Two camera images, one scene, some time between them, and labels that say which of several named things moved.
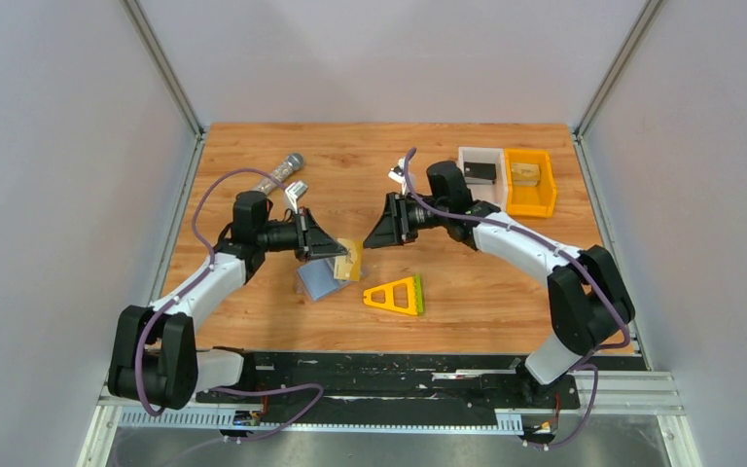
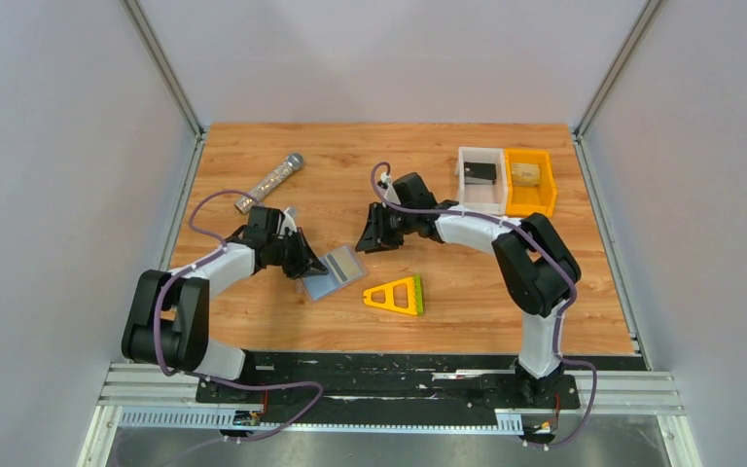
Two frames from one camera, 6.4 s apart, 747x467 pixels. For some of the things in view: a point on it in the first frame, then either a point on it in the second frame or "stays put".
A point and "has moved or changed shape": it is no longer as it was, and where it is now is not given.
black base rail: (390, 387) stays put
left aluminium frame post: (163, 65) stays put
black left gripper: (305, 233) to (294, 254)
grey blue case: (316, 279) has moved or changed shape
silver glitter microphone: (293, 162) stays put
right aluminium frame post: (586, 120) stays put
